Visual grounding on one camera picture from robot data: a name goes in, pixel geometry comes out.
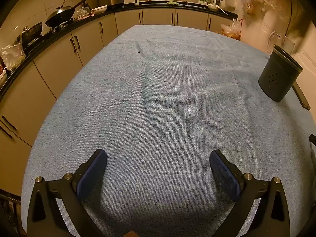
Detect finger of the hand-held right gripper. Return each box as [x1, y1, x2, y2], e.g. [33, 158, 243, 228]
[308, 134, 316, 153]

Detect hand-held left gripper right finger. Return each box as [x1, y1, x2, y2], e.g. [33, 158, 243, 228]
[209, 150, 290, 237]

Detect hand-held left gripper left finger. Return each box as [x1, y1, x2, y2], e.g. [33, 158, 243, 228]
[27, 149, 108, 237]

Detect dark cylindrical utensil holder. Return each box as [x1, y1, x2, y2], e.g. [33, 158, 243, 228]
[258, 44, 303, 103]

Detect clear glass mug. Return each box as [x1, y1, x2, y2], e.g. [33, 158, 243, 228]
[267, 31, 295, 55]

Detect blue ribbed tablecloth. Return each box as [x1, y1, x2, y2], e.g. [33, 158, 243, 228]
[21, 25, 316, 237]

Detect beige lower kitchen cabinets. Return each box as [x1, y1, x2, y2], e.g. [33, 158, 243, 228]
[0, 8, 234, 198]

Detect orange plastic bags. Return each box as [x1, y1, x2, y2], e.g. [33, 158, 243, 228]
[220, 18, 244, 40]

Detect clear plastic bag with food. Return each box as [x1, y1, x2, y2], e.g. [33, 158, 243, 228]
[1, 42, 26, 71]

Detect black kitchen countertop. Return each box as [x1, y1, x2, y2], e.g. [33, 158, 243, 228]
[0, 1, 239, 99]

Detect black gas stove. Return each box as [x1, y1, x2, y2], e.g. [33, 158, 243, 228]
[51, 17, 74, 31]

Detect dark cooking pot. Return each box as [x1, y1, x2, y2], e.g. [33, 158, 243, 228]
[17, 22, 43, 46]

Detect crumpled plastic bag with packets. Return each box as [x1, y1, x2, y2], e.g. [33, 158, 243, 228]
[75, 7, 95, 20]

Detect black wok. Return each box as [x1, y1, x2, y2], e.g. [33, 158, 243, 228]
[45, 0, 90, 27]

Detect white bowl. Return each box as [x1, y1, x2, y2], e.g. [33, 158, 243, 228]
[91, 5, 108, 14]

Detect silver rice cooker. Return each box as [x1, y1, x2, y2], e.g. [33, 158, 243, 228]
[97, 0, 125, 9]

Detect metal wire rack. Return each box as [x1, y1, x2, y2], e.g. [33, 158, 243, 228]
[0, 189, 26, 237]

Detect black power cable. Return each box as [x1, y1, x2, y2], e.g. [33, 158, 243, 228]
[285, 0, 294, 37]

